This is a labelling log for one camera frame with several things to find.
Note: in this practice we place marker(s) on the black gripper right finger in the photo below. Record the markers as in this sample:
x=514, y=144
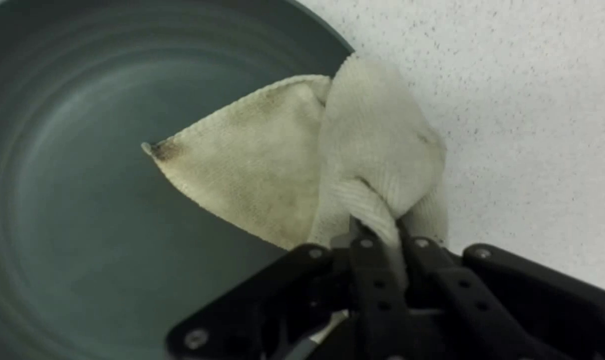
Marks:
x=474, y=292

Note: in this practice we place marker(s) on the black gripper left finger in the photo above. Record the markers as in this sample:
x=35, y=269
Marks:
x=374, y=292

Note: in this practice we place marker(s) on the beige cloth towel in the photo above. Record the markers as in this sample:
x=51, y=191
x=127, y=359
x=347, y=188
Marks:
x=263, y=161

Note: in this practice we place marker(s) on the dark teal round plate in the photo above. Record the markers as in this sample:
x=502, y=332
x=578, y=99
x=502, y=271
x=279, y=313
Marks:
x=69, y=200

